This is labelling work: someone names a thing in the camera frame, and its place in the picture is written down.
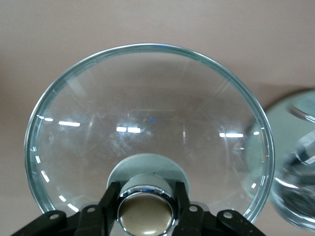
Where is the cream electric cooking pot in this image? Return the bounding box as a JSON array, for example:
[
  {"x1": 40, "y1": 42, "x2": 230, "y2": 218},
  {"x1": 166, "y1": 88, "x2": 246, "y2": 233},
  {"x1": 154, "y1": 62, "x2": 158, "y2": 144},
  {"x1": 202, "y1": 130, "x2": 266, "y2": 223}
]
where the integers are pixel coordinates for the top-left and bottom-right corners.
[{"x1": 242, "y1": 90, "x2": 315, "y2": 233}]

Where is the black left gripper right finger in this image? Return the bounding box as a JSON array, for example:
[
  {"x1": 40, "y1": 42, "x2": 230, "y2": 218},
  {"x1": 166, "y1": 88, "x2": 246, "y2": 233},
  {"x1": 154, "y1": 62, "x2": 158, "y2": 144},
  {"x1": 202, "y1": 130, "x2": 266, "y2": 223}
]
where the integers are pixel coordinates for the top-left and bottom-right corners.
[{"x1": 172, "y1": 181, "x2": 266, "y2": 236}]

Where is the round glass pot lid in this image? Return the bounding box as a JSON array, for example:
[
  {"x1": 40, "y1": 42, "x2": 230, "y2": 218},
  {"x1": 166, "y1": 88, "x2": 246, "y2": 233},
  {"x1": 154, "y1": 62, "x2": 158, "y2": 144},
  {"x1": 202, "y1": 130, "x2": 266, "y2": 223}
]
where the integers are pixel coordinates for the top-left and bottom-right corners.
[{"x1": 24, "y1": 43, "x2": 275, "y2": 236}]

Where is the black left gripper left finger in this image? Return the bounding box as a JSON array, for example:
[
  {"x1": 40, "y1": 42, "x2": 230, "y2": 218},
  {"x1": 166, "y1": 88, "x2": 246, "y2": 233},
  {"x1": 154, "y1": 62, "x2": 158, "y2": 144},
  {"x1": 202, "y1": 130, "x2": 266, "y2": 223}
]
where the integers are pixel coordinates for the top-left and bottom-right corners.
[{"x1": 11, "y1": 181, "x2": 122, "y2": 236}]

